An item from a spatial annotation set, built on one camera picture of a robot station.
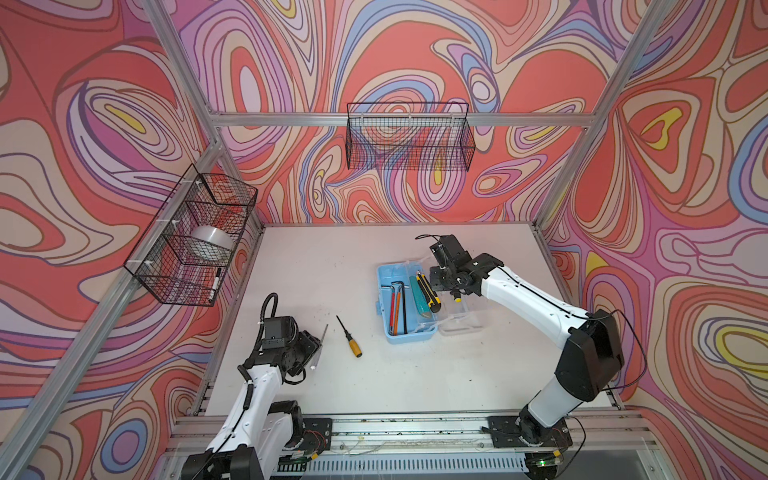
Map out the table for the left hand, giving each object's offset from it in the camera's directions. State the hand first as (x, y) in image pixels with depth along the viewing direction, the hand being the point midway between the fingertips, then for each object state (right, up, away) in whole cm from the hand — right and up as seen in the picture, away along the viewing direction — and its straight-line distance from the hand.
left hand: (318, 343), depth 86 cm
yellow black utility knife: (+33, +13, +3) cm, 36 cm away
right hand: (+37, +17, 0) cm, 40 cm away
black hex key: (+26, +9, +10) cm, 29 cm away
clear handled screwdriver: (0, -3, 0) cm, 3 cm away
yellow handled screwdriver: (+10, -1, +2) cm, 10 cm away
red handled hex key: (+22, +9, +10) cm, 26 cm away
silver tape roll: (-22, +29, -16) cm, 39 cm away
